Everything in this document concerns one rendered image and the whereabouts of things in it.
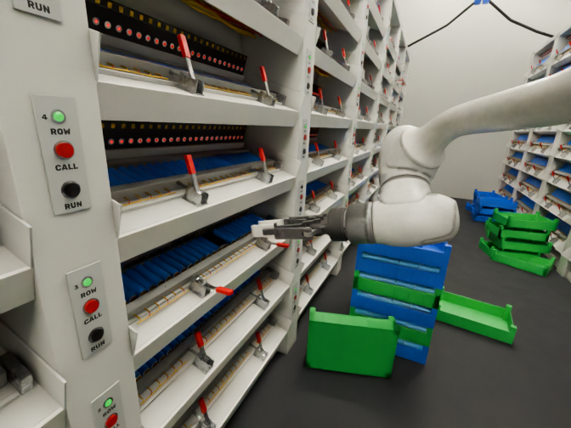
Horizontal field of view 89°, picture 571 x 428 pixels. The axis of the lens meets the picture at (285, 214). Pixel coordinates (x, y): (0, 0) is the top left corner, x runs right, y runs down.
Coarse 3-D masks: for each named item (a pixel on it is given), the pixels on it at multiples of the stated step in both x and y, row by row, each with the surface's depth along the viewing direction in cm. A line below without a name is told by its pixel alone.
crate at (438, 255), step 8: (360, 248) 109; (368, 248) 107; (376, 248) 106; (384, 248) 105; (392, 248) 104; (400, 248) 103; (408, 248) 102; (416, 248) 100; (424, 248) 113; (432, 248) 114; (440, 248) 114; (448, 248) 96; (392, 256) 105; (400, 256) 103; (408, 256) 102; (416, 256) 101; (424, 256) 100; (432, 256) 99; (440, 256) 98; (448, 256) 97; (432, 264) 100; (440, 264) 98
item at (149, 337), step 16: (256, 208) 101; (272, 208) 98; (224, 224) 89; (272, 240) 89; (288, 240) 96; (240, 256) 76; (256, 256) 79; (272, 256) 88; (224, 272) 69; (240, 272) 71; (176, 304) 56; (192, 304) 57; (208, 304) 61; (144, 320) 51; (160, 320) 52; (176, 320) 53; (192, 320) 58; (144, 336) 48; (160, 336) 49; (176, 336) 55; (144, 352) 47
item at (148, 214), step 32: (128, 128) 55; (160, 128) 62; (192, 128) 70; (224, 128) 81; (128, 160) 56; (160, 160) 62; (192, 160) 54; (224, 160) 76; (256, 160) 86; (288, 160) 91; (128, 192) 47; (160, 192) 51; (192, 192) 54; (224, 192) 63; (256, 192) 71; (128, 224) 42; (160, 224) 45; (192, 224) 53; (128, 256) 42
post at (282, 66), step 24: (288, 0) 80; (312, 24) 84; (264, 48) 86; (312, 48) 87; (288, 72) 85; (312, 72) 90; (264, 144) 94; (288, 144) 90; (288, 192) 94; (288, 216) 96; (288, 264) 101; (288, 312) 106; (288, 336) 110
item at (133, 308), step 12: (240, 240) 79; (252, 240) 83; (228, 252) 72; (240, 252) 76; (204, 264) 65; (216, 264) 69; (180, 276) 59; (204, 276) 64; (156, 288) 55; (168, 288) 56; (180, 288) 58; (144, 300) 51; (156, 300) 54; (132, 312) 49
